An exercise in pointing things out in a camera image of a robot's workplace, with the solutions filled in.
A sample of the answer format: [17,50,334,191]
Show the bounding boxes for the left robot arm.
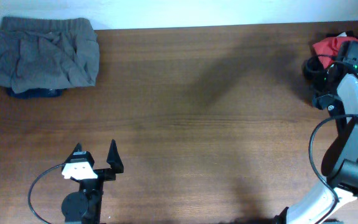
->
[62,140,124,224]

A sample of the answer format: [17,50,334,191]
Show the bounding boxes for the left black cable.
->
[27,162,67,224]

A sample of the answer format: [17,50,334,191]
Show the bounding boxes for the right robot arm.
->
[272,40,358,224]

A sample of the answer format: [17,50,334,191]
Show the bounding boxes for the black logo t-shirt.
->
[303,30,356,80]

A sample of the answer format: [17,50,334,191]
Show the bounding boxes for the red mesh shirt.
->
[313,36,358,68]

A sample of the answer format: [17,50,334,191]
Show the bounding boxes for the right black cable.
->
[305,54,358,224]

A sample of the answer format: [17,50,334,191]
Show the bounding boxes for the black cable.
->
[27,162,67,224]
[305,54,358,224]

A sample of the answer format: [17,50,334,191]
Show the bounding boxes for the folded dark navy garment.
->
[6,88,65,99]

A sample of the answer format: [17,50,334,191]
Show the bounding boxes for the folded grey shorts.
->
[0,17,100,93]

